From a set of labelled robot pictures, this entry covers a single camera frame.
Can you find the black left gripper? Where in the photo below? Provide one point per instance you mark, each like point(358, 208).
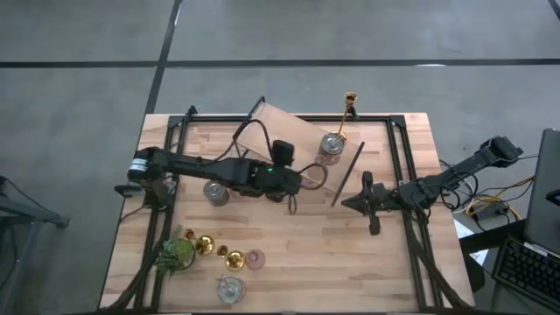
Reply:
point(275, 181)

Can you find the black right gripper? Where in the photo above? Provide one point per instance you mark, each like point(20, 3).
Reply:
point(380, 197)

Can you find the orange apple cinnamon candle jar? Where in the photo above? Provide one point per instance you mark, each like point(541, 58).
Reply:
point(331, 146)

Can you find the grey wood-pattern candle jar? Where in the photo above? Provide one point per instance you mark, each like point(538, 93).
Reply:
point(216, 192)

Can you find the gold candlestick holder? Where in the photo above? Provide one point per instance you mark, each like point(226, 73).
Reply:
point(235, 260)
point(204, 245)
point(350, 98)

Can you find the clear glass jar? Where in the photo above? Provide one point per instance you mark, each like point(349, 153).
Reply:
point(231, 290)

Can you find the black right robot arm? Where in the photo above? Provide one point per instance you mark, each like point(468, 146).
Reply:
point(464, 168)

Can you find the white paper sheet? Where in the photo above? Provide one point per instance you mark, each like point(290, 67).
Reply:
point(461, 229)

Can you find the black power adapter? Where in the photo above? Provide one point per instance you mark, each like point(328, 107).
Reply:
point(492, 213)

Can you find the succulent plant in black pot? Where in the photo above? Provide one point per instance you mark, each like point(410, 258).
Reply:
point(177, 256)

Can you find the black keyboard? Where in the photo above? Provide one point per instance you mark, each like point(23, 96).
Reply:
point(525, 271)

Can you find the grey laptop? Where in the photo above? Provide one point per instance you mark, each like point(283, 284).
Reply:
point(544, 192)

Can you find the grey metal stand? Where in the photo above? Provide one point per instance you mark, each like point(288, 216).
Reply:
point(30, 214)

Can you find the wooden shelf riser black frame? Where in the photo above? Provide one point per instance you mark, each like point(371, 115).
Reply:
point(297, 127)

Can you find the black aluminium table frame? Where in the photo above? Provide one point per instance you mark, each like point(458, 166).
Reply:
point(372, 118)

